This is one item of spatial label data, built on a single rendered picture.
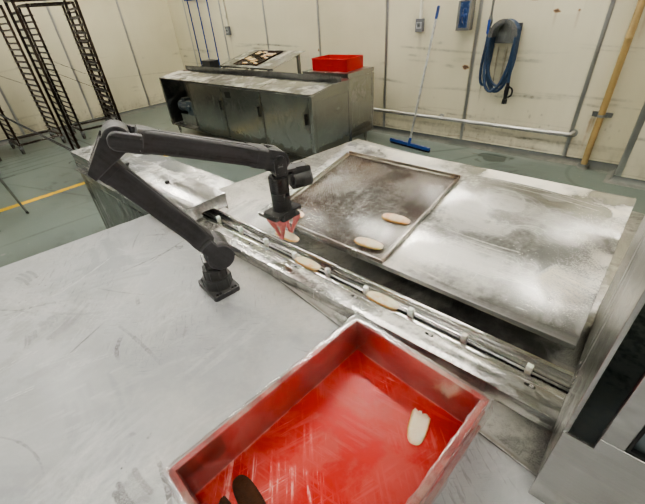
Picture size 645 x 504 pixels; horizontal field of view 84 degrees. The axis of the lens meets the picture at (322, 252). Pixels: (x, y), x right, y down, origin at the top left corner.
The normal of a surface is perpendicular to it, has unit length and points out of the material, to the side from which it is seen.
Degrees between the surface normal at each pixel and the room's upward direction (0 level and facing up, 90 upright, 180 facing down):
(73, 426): 0
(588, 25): 90
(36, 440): 0
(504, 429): 0
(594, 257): 10
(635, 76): 89
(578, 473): 90
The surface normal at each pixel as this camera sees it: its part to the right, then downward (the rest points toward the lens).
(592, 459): -0.66, 0.46
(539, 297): -0.18, -0.73
